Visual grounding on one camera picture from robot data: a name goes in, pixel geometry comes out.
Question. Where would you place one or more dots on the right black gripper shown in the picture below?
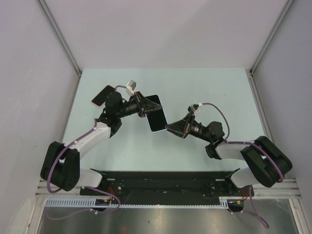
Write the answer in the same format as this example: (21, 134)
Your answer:
(182, 127)

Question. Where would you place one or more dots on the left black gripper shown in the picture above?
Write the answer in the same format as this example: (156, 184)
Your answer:
(144, 105)

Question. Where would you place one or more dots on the phone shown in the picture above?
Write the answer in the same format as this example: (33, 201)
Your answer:
(102, 96)
(157, 121)

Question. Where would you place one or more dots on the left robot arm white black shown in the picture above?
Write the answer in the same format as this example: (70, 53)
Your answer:
(61, 168)

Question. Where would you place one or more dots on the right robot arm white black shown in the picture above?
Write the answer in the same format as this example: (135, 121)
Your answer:
(266, 163)

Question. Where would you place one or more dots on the phone in pink case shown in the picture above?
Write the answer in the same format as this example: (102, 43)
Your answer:
(102, 96)

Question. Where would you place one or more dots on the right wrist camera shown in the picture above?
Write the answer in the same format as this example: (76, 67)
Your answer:
(194, 109)

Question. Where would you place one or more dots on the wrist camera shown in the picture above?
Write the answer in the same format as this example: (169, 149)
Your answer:
(194, 109)
(130, 87)

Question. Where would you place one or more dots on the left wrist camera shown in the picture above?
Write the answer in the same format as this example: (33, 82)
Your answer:
(130, 87)

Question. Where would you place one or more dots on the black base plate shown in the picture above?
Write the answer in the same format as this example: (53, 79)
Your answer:
(168, 188)

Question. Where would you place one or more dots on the right aluminium side rail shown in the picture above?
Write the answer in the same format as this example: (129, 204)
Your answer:
(260, 107)

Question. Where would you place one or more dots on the left aluminium corner post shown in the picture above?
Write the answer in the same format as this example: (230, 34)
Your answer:
(47, 13)

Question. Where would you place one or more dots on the aluminium corner post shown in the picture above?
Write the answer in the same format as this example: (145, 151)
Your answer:
(272, 34)
(47, 13)

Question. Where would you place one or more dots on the right aluminium corner post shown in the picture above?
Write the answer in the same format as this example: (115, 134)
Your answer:
(272, 34)

